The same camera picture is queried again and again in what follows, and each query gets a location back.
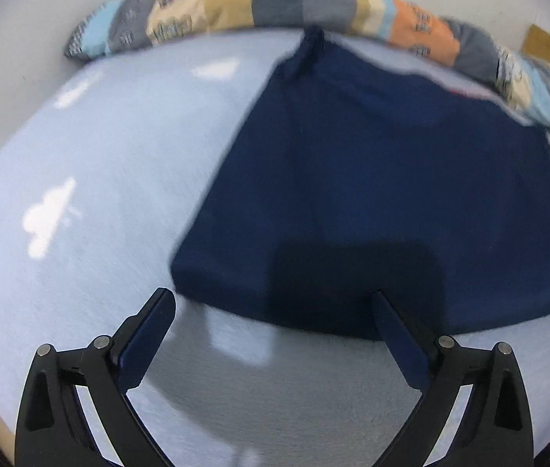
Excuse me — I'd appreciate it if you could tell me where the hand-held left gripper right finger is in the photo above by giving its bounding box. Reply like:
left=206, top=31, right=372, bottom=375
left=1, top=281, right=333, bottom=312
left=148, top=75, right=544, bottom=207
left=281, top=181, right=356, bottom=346
left=371, top=290, right=534, bottom=467

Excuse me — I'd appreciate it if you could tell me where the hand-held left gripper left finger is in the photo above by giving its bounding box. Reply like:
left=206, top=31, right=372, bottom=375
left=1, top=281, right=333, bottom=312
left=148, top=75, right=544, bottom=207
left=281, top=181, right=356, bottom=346
left=14, top=288, right=177, bottom=467

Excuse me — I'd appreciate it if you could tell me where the navy blue work jacket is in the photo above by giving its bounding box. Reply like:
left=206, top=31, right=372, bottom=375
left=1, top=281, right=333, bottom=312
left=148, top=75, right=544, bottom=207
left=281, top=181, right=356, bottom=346
left=170, top=24, right=550, bottom=344

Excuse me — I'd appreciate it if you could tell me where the light blue cloud bed sheet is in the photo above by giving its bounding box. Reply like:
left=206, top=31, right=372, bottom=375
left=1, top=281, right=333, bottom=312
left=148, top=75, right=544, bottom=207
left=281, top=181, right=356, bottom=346
left=0, top=24, right=550, bottom=467

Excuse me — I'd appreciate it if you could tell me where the rolled patchwork quilt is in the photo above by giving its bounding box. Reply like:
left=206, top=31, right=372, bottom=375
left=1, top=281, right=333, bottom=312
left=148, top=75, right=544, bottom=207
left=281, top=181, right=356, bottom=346
left=63, top=0, right=550, bottom=134

